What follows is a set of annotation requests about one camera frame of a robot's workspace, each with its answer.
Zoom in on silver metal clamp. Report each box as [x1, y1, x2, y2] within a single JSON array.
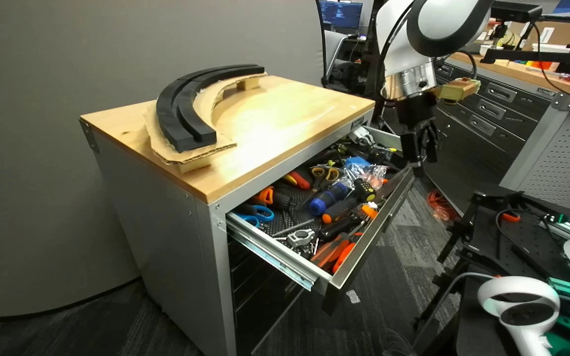
[[285, 228, 316, 248]]

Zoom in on cardboard box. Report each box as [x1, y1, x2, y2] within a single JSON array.
[[529, 20, 570, 48]]

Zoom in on black and yellow screwdriver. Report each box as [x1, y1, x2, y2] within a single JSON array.
[[353, 178, 378, 203]]

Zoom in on grey cabinet with wooden top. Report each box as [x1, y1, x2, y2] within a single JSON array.
[[79, 73, 417, 356]]

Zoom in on blue handled scissors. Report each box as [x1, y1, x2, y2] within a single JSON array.
[[235, 204, 276, 228]]

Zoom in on grey pegboard panel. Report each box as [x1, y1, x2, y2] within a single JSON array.
[[500, 94, 570, 215]]

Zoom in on office chair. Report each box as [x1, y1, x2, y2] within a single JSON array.
[[323, 30, 365, 93]]

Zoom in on black cable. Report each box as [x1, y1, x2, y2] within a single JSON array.
[[315, 0, 329, 87]]

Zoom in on orange cable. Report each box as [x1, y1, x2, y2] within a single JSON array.
[[426, 190, 457, 222]]

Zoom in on blue and black screwdriver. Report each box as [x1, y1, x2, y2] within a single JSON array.
[[308, 181, 349, 216]]

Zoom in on workbench with drawers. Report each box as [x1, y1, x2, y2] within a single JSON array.
[[432, 49, 570, 214]]

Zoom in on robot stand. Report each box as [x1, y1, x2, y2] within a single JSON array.
[[411, 182, 570, 356]]

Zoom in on blue box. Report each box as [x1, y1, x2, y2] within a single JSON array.
[[344, 156, 371, 172]]

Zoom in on orange handled pliers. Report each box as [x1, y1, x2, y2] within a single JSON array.
[[309, 232, 358, 273]]

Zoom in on white hand controller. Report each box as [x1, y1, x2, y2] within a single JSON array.
[[476, 275, 562, 356]]

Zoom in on red and yellow screwdriver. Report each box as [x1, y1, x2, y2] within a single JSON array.
[[282, 170, 312, 191]]

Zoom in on orange and black screwdriver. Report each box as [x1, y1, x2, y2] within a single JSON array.
[[321, 197, 360, 224]]

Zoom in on yellow handled scissors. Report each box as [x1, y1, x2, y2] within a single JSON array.
[[309, 165, 341, 181]]

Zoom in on black curved foam object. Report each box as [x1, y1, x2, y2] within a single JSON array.
[[156, 64, 266, 153]]

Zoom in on clear plastic bag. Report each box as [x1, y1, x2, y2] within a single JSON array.
[[341, 163, 390, 189]]

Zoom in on curved cardboard piece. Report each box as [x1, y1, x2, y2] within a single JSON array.
[[143, 72, 269, 174]]

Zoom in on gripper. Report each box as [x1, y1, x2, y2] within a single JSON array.
[[396, 92, 439, 168]]

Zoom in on camera on mount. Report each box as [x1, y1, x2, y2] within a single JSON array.
[[479, 0, 570, 65]]

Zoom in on drawer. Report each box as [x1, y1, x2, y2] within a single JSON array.
[[225, 126, 417, 298]]

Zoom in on monitor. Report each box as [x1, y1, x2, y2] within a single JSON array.
[[319, 0, 364, 30]]

